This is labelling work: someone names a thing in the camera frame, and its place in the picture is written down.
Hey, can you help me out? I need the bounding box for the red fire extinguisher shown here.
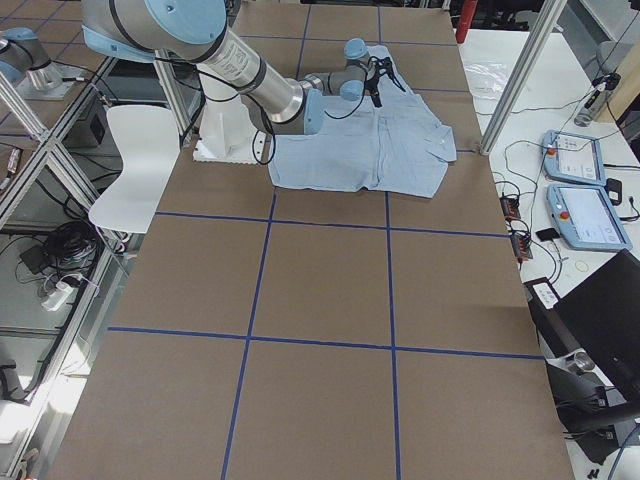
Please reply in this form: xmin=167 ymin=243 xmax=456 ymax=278
xmin=455 ymin=0 xmax=478 ymax=44

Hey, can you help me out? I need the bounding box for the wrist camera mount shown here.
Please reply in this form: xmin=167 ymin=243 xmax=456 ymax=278
xmin=374 ymin=57 xmax=406 ymax=92

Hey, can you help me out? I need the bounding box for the orange black adapter box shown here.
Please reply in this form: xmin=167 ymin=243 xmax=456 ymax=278
xmin=500 ymin=195 xmax=521 ymax=221
xmin=510 ymin=231 xmax=533 ymax=263

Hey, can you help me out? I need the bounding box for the white power strip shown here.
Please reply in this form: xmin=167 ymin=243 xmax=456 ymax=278
xmin=41 ymin=277 xmax=79 ymax=312

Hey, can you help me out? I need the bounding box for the black monitor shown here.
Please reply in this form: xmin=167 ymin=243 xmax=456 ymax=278
xmin=525 ymin=250 xmax=639 ymax=464

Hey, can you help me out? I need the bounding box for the white plastic chair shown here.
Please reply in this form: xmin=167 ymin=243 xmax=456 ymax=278
xmin=89 ymin=105 xmax=180 ymax=234

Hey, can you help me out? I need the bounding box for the light blue button-up shirt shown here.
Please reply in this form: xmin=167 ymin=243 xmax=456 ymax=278
xmin=268 ymin=69 xmax=457 ymax=198

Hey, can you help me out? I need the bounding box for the blue teach pendant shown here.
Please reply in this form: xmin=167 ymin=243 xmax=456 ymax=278
xmin=542 ymin=130 xmax=606 ymax=186
xmin=546 ymin=184 xmax=632 ymax=252

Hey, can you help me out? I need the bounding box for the clear plastic bag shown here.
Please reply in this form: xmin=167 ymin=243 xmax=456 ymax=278
xmin=463 ymin=62 xmax=509 ymax=100

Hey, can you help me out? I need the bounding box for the metal water bottle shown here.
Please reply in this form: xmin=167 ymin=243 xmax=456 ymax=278
xmin=574 ymin=72 xmax=621 ymax=127

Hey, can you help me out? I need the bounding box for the grey aluminium frame post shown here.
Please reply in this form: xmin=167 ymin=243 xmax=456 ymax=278
xmin=479 ymin=0 xmax=567 ymax=156

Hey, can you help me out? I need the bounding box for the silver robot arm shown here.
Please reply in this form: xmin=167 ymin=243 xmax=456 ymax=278
xmin=82 ymin=0 xmax=381 ymax=135

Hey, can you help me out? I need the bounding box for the lower blue teach pendant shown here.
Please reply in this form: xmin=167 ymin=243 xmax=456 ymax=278
xmin=546 ymin=184 xmax=632 ymax=252

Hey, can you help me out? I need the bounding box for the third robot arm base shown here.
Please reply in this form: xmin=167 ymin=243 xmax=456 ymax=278
xmin=1 ymin=27 xmax=85 ymax=100

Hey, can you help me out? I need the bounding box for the upper blue teach pendant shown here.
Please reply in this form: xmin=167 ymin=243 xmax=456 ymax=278
xmin=542 ymin=130 xmax=606 ymax=186

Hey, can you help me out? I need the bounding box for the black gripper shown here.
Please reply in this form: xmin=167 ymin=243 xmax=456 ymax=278
xmin=366 ymin=64 xmax=382 ymax=108

